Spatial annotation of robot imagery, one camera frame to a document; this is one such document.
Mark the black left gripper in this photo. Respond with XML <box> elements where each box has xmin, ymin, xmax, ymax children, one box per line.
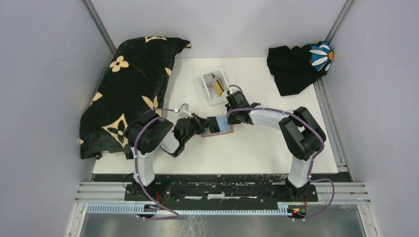
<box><xmin>182</xmin><ymin>113</ymin><xmax>213</xmax><ymax>144</ymax></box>

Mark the tan leather card holder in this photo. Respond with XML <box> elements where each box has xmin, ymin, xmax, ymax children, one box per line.
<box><xmin>201</xmin><ymin>115</ymin><xmax>234</xmax><ymax>138</ymax></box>

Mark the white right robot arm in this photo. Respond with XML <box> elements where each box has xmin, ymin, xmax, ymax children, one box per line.
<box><xmin>225</xmin><ymin>90</ymin><xmax>327</xmax><ymax>201</ymax></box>

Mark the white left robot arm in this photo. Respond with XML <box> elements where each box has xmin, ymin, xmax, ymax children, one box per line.
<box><xmin>125</xmin><ymin>110</ymin><xmax>212</xmax><ymax>201</ymax></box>

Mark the clear acrylic card tray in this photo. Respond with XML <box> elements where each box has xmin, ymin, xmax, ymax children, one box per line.
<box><xmin>201</xmin><ymin>69</ymin><xmax>230</xmax><ymax>106</ymax></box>

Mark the gold credit card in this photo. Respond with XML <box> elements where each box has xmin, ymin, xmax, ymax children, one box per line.
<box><xmin>213</xmin><ymin>76</ymin><xmax>224</xmax><ymax>97</ymax></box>

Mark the stack of grey cards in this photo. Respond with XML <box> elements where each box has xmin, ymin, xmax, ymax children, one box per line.
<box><xmin>202</xmin><ymin>73</ymin><xmax>217</xmax><ymax>86</ymax></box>

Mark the black cloth with daisy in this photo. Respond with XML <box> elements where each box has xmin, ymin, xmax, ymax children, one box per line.
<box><xmin>267</xmin><ymin>41</ymin><xmax>335</xmax><ymax>96</ymax></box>

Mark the black floral pillow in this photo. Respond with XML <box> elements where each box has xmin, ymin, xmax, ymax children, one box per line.
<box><xmin>80</xmin><ymin>36</ymin><xmax>192</xmax><ymax>159</ymax></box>

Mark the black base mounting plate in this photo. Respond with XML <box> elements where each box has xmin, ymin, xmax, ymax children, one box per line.
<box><xmin>145</xmin><ymin>174</ymin><xmax>318</xmax><ymax>210</ymax></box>

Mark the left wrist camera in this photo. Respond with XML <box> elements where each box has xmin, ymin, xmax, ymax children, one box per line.
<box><xmin>174</xmin><ymin>103</ymin><xmax>193</xmax><ymax>119</ymax></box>

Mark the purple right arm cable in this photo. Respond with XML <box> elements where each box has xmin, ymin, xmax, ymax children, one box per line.
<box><xmin>226</xmin><ymin>84</ymin><xmax>335</xmax><ymax>222</ymax></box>

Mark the aluminium rail frame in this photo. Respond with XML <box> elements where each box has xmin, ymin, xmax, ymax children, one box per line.
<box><xmin>65</xmin><ymin>163</ymin><xmax>378</xmax><ymax>237</ymax></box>

